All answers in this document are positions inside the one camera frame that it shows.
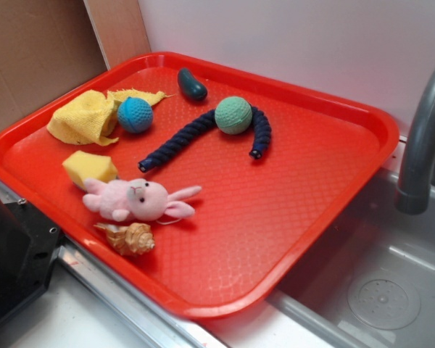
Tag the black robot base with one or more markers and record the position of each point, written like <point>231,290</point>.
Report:
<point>28,249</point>

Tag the dark green plastic pickle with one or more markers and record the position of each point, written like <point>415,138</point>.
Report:
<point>190,86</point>

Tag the red plastic tray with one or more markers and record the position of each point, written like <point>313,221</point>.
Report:
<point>254,218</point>

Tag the green dimpled ball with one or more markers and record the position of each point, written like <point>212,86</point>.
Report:
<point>233,115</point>

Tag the pink plush bunny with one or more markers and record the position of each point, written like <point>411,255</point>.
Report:
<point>139,199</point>

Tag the blue dimpled ball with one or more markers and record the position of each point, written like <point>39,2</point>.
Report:
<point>135,115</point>

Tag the tan conch seashell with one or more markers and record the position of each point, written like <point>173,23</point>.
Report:
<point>128,240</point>

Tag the yellow sponge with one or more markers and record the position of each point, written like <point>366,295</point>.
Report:
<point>82,165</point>

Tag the yellow cloth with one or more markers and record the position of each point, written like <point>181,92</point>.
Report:
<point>91,117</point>

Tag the grey plastic sink basin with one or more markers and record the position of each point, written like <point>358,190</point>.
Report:
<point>369,281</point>

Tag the grey toy faucet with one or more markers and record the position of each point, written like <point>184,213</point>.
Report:
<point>417,170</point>

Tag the brown cardboard panel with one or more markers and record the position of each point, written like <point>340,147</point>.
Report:
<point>48,48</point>

